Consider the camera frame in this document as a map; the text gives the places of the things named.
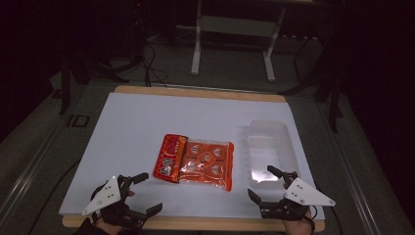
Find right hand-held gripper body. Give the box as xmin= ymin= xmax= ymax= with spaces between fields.
xmin=259 ymin=172 xmax=337 ymax=221

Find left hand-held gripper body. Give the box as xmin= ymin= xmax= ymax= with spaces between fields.
xmin=81 ymin=174 xmax=148 ymax=229

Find clear plastic container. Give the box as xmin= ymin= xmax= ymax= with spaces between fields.
xmin=244 ymin=118 xmax=300 ymax=190

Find orange snack bag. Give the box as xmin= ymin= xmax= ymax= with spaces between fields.
xmin=153 ymin=133 xmax=236 ymax=193

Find person's left hand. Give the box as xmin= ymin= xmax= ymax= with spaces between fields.
xmin=92 ymin=189 xmax=136 ymax=235

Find person's right hand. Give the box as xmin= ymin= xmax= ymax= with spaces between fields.
xmin=282 ymin=210 xmax=313 ymax=235

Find white paper sheet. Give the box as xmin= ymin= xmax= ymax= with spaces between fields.
xmin=58 ymin=92 xmax=326 ymax=220

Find black floor plate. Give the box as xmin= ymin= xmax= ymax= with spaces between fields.
xmin=66 ymin=114 xmax=91 ymax=128

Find black stand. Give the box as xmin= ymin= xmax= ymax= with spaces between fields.
xmin=279 ymin=32 xmax=345 ymax=133
xmin=58 ymin=32 xmax=145 ymax=116

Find white metal stand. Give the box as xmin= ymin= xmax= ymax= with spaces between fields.
xmin=190 ymin=0 xmax=288 ymax=83

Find right hand-held gripper cable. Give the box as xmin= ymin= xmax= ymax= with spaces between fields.
xmin=306 ymin=183 xmax=345 ymax=235

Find hand-held gripper cable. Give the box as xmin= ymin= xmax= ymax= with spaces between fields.
xmin=28 ymin=159 xmax=82 ymax=235
xmin=306 ymin=183 xmax=345 ymax=235

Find metal floor rail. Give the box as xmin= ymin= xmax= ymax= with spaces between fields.
xmin=321 ymin=104 xmax=385 ymax=235
xmin=0 ymin=121 xmax=68 ymax=218

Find left hand-held gripper cable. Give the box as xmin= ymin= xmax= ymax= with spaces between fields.
xmin=28 ymin=159 xmax=82 ymax=235

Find black floor cables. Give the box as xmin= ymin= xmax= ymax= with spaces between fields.
xmin=140 ymin=40 xmax=169 ymax=88

